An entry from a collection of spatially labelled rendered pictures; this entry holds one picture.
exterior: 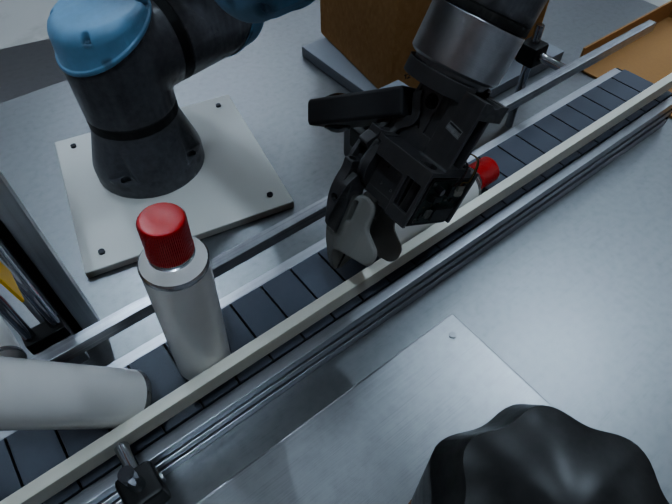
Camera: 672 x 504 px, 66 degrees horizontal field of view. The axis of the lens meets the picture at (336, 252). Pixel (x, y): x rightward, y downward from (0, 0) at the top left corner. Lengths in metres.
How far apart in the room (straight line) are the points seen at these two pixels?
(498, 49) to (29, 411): 0.42
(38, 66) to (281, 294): 0.71
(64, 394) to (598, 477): 0.37
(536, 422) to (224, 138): 0.69
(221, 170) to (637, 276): 0.56
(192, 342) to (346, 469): 0.17
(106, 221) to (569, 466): 0.64
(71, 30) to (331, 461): 0.51
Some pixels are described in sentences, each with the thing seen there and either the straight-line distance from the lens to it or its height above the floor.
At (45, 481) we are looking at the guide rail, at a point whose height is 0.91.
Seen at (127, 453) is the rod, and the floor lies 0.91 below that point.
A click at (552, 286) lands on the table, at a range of 0.68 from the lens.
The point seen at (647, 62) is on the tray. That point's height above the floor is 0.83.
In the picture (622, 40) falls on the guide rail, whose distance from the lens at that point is 0.88.
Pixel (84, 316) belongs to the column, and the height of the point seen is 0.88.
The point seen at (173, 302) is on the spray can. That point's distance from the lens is 0.40.
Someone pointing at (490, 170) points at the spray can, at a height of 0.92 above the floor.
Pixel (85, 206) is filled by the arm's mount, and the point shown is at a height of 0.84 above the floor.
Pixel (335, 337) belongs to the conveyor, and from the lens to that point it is 0.54.
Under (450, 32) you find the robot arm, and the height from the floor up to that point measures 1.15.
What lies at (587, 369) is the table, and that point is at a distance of 0.63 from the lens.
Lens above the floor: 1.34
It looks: 51 degrees down
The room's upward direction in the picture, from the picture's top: straight up
